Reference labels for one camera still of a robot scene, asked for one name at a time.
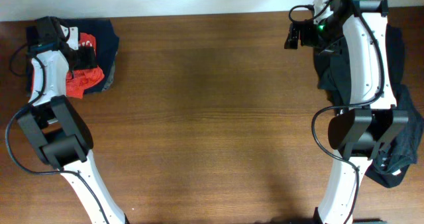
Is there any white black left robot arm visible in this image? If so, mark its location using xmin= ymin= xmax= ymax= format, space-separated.
xmin=17 ymin=44 xmax=128 ymax=223

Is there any orange red printed t-shirt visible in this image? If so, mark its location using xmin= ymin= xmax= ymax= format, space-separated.
xmin=66 ymin=32 xmax=105 ymax=99

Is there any folded navy blue garment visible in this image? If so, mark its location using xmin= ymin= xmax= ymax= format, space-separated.
xmin=64 ymin=19 xmax=119 ymax=95

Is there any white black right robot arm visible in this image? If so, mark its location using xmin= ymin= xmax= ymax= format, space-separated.
xmin=284 ymin=0 xmax=409 ymax=223

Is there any crumpled black printed garment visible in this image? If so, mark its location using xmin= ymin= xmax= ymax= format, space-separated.
xmin=313 ymin=25 xmax=423 ymax=188

